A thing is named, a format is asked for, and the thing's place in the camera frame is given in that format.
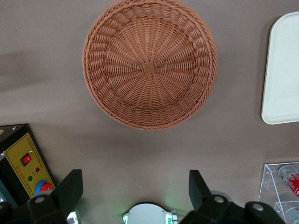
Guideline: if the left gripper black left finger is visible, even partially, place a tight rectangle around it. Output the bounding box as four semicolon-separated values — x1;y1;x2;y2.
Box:
0;169;84;224

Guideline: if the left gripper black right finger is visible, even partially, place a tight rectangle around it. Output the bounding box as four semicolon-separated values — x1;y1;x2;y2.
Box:
178;169;286;224

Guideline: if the brown round wicker basket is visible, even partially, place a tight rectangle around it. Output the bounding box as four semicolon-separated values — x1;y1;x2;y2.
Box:
82;0;219;131

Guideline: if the cream rectangular plastic tray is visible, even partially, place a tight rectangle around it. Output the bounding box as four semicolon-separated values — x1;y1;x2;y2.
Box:
261;11;299;125

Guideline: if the clear acrylic bottle rack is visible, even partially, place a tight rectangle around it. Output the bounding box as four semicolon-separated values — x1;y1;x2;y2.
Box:
258;161;299;224

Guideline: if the black warming cabinet yellow panel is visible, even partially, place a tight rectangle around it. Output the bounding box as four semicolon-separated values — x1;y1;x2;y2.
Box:
0;123;57;210

